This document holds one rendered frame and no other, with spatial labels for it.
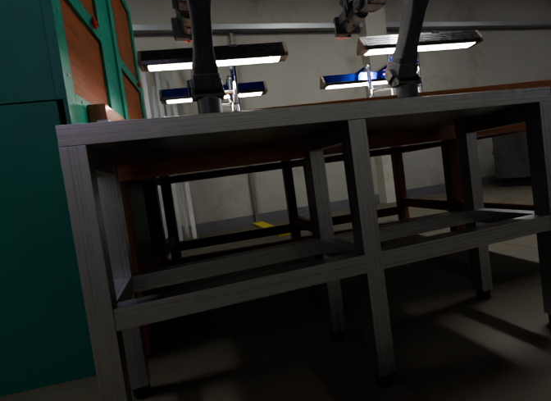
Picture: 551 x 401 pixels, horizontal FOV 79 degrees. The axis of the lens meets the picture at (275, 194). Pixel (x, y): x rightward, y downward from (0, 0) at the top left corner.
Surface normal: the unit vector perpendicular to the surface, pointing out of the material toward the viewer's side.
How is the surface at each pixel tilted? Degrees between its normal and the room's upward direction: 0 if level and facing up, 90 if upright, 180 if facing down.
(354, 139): 90
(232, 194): 90
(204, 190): 90
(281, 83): 90
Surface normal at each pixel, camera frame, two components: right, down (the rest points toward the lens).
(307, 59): 0.27, 0.01
